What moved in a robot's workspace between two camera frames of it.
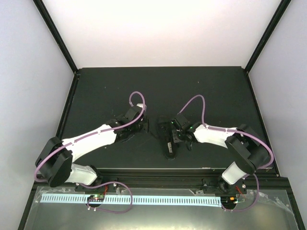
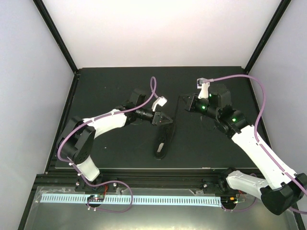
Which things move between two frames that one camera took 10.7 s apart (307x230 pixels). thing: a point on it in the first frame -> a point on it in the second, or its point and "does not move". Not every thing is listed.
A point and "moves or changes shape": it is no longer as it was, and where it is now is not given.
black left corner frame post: x=55 y=33 does not move
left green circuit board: x=96 y=198 does not move
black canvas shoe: x=165 y=130 moves or changes shape
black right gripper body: x=180 y=138 -> x=194 y=107
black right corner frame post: x=266 y=35 does not move
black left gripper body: x=135 y=129 -> x=156 y=115
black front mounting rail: x=127 y=178 does not move
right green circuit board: x=229 y=201 does not move
